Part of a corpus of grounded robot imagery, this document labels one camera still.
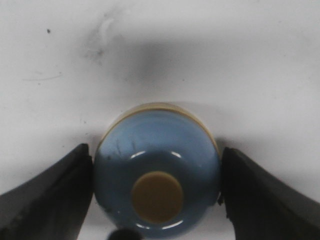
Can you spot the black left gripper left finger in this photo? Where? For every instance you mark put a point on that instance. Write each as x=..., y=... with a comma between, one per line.
x=53, y=205

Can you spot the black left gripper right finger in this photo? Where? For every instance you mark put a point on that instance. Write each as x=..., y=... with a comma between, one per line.
x=260, y=206

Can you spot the blue desk call bell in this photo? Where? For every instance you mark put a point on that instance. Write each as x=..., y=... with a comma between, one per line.
x=157, y=170

